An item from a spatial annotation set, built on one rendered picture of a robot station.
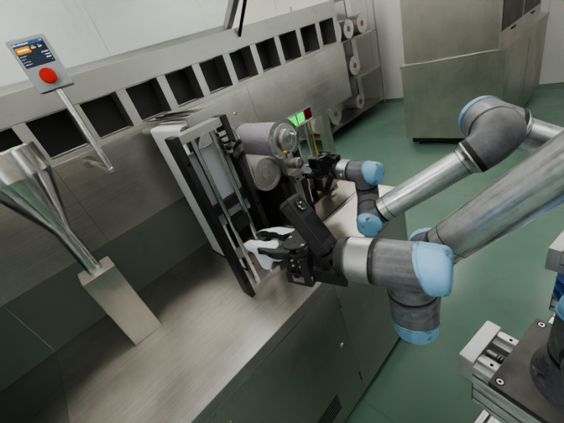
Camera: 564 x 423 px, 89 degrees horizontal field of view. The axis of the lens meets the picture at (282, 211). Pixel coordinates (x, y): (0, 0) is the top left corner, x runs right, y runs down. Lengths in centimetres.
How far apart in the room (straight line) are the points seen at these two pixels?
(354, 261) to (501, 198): 23
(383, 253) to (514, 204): 19
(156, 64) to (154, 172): 39
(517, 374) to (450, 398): 89
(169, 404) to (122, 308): 31
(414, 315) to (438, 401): 122
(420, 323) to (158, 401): 66
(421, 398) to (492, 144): 123
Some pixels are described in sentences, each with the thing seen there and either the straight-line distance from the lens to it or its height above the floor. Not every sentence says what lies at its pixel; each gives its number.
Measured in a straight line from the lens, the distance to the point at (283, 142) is 106.
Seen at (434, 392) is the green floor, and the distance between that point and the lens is 174.
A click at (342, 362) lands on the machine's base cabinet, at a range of 130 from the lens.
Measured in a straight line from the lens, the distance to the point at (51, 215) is 90.
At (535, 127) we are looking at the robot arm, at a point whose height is 117.
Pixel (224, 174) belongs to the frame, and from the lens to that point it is 83.
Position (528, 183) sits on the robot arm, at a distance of 51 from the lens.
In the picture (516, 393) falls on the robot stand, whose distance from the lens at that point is 85.
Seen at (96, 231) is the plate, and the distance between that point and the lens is 119.
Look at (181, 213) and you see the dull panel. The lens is 127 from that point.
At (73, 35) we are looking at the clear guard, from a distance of 112.
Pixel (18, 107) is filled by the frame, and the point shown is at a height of 162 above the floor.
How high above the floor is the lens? 155
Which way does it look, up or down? 29 degrees down
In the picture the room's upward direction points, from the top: 20 degrees counter-clockwise
